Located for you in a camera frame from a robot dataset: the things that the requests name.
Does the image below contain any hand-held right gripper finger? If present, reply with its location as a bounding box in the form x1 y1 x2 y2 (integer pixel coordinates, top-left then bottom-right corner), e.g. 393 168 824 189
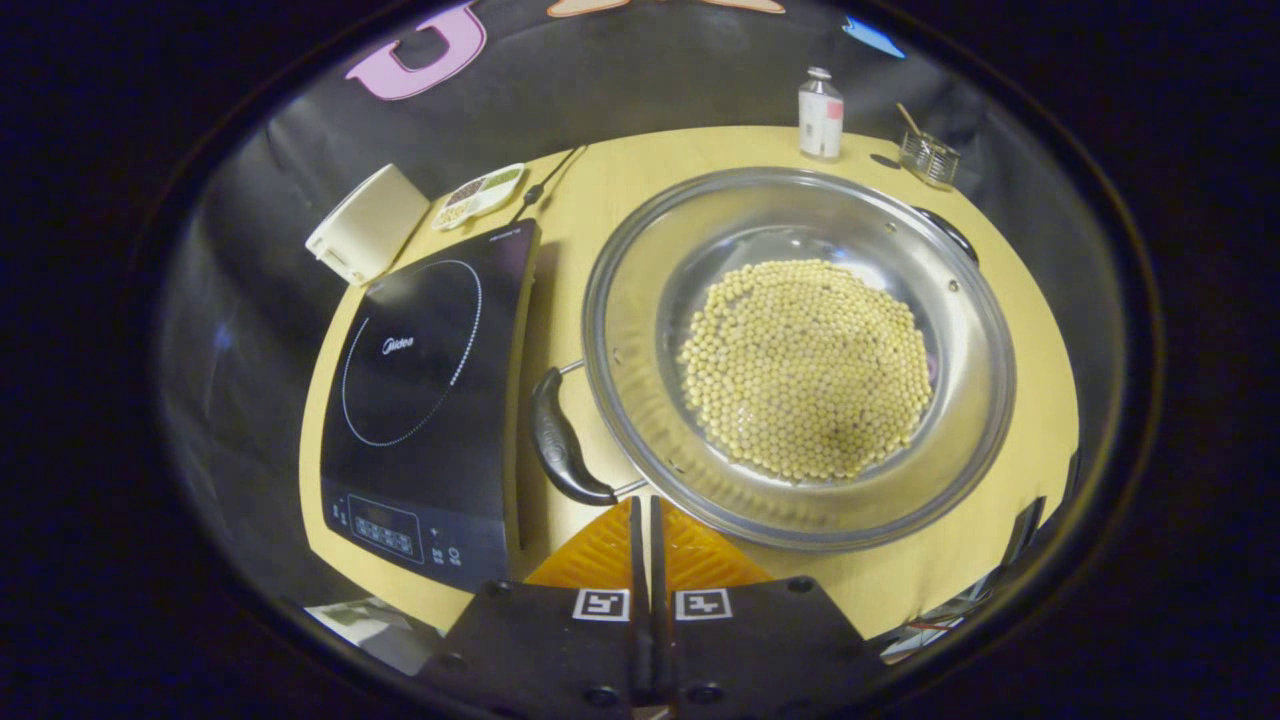
650 497 883 717
420 497 647 717

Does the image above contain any pile of yellow soybeans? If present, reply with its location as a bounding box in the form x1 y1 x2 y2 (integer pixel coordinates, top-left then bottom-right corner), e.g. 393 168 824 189
677 258 935 483

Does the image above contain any stainless steel pot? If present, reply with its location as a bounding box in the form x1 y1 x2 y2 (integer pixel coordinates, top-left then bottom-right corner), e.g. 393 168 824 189
530 165 1019 554

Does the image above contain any black induction cooktop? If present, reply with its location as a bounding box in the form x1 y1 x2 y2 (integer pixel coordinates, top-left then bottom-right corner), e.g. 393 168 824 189
320 220 542 594

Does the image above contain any white divided grain dish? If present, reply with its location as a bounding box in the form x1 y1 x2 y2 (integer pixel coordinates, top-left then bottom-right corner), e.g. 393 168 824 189
431 162 527 232

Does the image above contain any white toaster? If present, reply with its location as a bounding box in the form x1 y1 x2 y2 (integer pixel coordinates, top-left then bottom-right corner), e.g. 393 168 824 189
305 163 431 287

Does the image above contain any small white pink-label bottle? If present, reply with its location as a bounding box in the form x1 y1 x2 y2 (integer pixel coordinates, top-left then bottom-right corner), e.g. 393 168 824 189
797 66 845 162

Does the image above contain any glass jar with stick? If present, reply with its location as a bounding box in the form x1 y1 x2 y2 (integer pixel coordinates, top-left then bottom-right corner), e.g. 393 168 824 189
895 101 962 191

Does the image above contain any black power cable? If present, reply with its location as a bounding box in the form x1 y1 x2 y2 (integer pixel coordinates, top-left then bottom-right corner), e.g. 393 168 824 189
508 144 588 227

